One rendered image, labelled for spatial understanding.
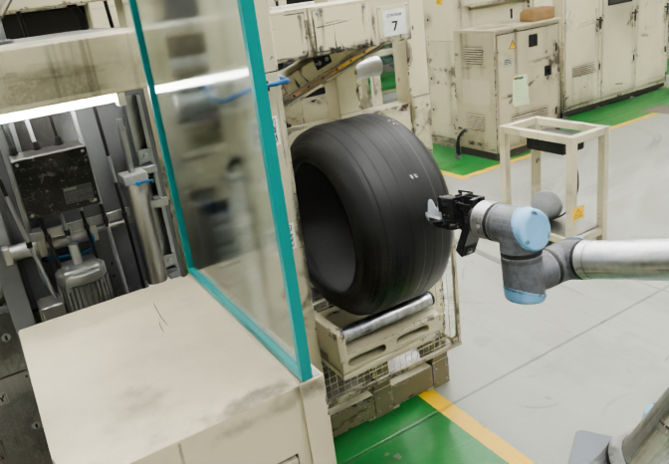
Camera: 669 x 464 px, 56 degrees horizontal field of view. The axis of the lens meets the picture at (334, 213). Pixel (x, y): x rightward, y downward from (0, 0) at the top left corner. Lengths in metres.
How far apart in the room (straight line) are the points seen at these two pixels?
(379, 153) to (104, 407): 0.95
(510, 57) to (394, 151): 4.70
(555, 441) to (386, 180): 1.57
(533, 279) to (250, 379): 0.68
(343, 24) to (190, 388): 1.28
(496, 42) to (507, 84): 0.42
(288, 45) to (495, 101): 4.50
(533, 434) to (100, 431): 2.13
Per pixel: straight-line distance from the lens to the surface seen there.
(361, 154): 1.66
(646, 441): 1.36
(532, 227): 1.40
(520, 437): 2.87
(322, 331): 1.82
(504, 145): 4.45
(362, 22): 2.05
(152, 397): 1.08
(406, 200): 1.65
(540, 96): 6.71
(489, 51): 6.24
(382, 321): 1.87
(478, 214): 1.47
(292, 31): 1.92
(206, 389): 1.06
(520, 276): 1.44
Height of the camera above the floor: 1.85
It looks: 20 degrees down
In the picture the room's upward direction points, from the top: 7 degrees counter-clockwise
